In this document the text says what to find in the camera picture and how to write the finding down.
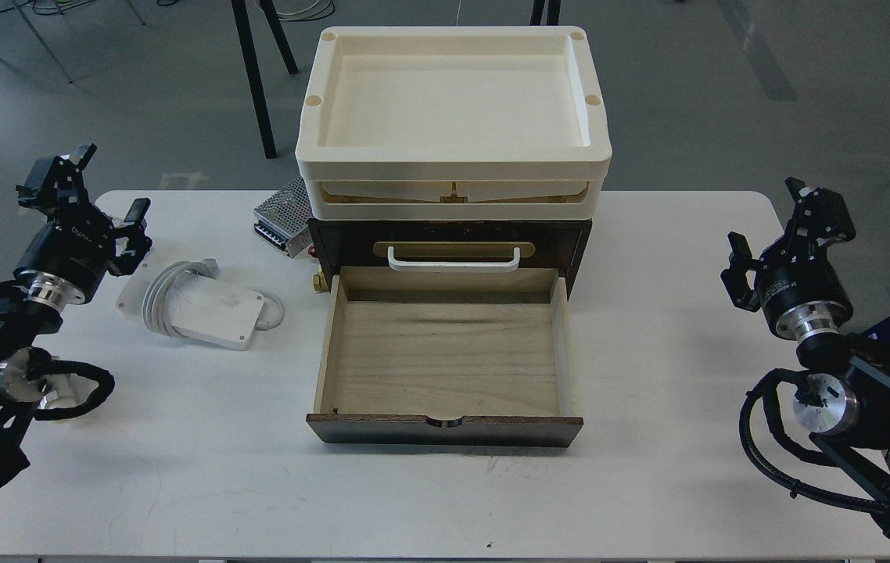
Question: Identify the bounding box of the white charger with cable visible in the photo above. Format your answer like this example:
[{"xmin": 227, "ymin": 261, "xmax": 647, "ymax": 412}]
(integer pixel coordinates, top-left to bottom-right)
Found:
[{"xmin": 138, "ymin": 259, "xmax": 285, "ymax": 350}]

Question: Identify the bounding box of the black table leg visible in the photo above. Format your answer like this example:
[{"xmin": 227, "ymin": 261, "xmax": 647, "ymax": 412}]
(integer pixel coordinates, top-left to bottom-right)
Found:
[{"xmin": 230, "ymin": 1, "xmax": 300, "ymax": 160}]

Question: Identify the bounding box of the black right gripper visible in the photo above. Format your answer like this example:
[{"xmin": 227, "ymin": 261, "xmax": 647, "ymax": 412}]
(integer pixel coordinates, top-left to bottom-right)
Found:
[{"xmin": 720, "ymin": 178, "xmax": 856, "ymax": 341}]

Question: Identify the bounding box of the metal valve white cap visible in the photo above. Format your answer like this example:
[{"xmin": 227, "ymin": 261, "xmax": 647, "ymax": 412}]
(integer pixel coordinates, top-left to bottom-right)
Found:
[{"xmin": 40, "ymin": 374, "xmax": 83, "ymax": 411}]

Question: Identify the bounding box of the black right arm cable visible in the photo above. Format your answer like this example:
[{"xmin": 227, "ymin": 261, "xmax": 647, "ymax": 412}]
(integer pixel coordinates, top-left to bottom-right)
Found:
[{"xmin": 739, "ymin": 368, "xmax": 890, "ymax": 523}]

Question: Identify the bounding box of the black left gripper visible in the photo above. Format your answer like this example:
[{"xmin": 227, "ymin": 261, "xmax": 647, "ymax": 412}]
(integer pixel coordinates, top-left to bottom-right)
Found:
[{"xmin": 15, "ymin": 143, "xmax": 153, "ymax": 306}]

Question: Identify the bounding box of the open wooden drawer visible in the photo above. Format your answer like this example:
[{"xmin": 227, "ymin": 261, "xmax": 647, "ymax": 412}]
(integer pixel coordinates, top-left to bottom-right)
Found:
[{"xmin": 306, "ymin": 267, "xmax": 584, "ymax": 448}]

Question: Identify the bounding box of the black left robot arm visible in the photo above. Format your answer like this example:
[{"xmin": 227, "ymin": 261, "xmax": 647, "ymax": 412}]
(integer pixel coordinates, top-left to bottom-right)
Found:
[{"xmin": 0, "ymin": 144, "xmax": 153, "ymax": 489}]

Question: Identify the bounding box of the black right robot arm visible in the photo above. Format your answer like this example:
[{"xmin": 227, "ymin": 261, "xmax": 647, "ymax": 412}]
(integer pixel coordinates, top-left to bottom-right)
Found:
[{"xmin": 720, "ymin": 178, "xmax": 890, "ymax": 539}]

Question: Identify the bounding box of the cream plastic stacked tray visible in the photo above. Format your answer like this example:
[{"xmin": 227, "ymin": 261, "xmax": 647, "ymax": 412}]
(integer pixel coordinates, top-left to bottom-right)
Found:
[{"xmin": 296, "ymin": 26, "xmax": 613, "ymax": 221}]

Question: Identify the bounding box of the white drawer handle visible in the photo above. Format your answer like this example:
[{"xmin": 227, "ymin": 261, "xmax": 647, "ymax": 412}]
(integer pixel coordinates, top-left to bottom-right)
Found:
[{"xmin": 387, "ymin": 246, "xmax": 521, "ymax": 274}]

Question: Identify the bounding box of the brass fitting beside cabinet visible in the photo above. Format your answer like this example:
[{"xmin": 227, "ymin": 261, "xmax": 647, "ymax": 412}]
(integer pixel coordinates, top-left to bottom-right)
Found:
[{"xmin": 312, "ymin": 270, "xmax": 331, "ymax": 293}]

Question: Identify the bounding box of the black stand leg right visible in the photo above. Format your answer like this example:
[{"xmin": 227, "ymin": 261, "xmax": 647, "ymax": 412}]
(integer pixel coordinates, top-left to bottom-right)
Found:
[{"xmin": 529, "ymin": 0, "xmax": 561, "ymax": 26}]

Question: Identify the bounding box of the metal mesh power supply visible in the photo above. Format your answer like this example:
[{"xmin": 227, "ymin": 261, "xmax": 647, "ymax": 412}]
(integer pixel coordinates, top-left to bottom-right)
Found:
[{"xmin": 254, "ymin": 176, "xmax": 312, "ymax": 259}]

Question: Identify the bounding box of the white red circuit breaker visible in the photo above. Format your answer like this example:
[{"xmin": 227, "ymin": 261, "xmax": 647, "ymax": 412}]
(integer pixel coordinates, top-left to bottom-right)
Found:
[{"xmin": 116, "ymin": 277, "xmax": 151, "ymax": 318}]

